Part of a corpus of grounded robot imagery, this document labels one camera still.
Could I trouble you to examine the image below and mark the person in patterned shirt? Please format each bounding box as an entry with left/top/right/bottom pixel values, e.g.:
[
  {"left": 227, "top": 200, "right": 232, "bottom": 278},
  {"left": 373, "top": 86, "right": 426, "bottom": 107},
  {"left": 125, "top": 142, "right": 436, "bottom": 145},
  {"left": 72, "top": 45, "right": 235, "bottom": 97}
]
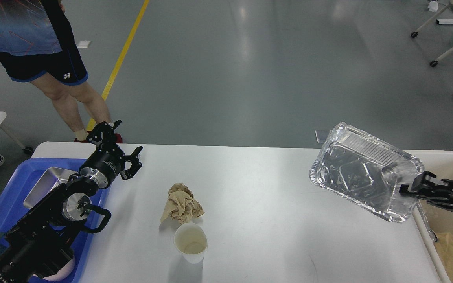
[{"left": 0, "top": 0, "right": 112, "bottom": 143}]

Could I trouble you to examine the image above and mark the floor plate left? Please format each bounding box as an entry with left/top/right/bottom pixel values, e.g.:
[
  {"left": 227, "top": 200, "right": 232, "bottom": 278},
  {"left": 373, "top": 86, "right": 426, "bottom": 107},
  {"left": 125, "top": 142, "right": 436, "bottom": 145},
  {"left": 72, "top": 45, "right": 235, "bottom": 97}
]
[{"left": 315, "top": 130, "right": 331, "bottom": 144}]

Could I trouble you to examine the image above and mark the beige plastic bin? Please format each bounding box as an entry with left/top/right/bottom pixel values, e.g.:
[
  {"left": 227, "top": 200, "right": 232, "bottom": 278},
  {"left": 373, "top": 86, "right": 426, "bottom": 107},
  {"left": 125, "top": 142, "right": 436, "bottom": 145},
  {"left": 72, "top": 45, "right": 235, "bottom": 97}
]
[{"left": 408, "top": 150, "right": 453, "bottom": 283}]

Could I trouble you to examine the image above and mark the aluminium foil tray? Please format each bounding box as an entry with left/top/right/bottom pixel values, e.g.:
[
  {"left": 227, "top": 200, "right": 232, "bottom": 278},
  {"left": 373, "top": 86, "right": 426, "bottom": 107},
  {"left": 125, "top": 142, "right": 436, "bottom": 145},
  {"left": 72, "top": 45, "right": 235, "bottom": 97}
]
[{"left": 309, "top": 122, "right": 425, "bottom": 223}]

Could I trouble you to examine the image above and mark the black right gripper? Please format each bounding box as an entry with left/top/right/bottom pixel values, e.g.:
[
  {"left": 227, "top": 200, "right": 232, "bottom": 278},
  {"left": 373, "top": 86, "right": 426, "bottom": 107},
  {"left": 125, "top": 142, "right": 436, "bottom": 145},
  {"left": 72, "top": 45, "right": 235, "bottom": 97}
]
[{"left": 399, "top": 171, "right": 453, "bottom": 213}]

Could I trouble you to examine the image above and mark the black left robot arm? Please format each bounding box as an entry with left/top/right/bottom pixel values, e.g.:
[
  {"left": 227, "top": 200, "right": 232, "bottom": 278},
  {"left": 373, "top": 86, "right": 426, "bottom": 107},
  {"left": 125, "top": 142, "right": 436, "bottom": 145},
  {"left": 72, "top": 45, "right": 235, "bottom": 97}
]
[{"left": 0, "top": 120, "right": 143, "bottom": 283}]

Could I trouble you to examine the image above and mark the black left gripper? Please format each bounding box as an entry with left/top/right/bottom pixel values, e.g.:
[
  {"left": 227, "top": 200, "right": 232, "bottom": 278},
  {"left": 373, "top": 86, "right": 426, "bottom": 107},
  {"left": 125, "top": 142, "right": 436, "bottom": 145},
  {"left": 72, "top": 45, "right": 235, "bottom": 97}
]
[{"left": 79, "top": 120, "right": 144, "bottom": 189}]

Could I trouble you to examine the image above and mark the pink mug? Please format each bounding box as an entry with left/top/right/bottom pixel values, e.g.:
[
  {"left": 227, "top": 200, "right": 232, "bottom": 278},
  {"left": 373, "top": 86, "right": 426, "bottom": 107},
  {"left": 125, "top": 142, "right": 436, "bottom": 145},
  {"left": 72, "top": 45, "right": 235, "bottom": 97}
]
[{"left": 43, "top": 256, "right": 76, "bottom": 282}]

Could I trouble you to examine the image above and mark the stainless steel rectangular container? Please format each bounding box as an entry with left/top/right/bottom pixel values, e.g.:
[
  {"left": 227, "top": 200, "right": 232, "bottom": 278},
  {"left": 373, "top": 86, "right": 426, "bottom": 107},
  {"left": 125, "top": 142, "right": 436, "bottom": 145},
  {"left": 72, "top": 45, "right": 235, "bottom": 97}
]
[{"left": 23, "top": 167, "right": 77, "bottom": 209}]

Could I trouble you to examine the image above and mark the white paper cup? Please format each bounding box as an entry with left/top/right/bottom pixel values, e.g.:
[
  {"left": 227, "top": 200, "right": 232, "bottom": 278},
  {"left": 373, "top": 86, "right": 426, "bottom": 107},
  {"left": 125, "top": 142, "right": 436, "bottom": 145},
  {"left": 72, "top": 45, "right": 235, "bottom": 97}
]
[{"left": 174, "top": 222, "right": 208, "bottom": 264}]

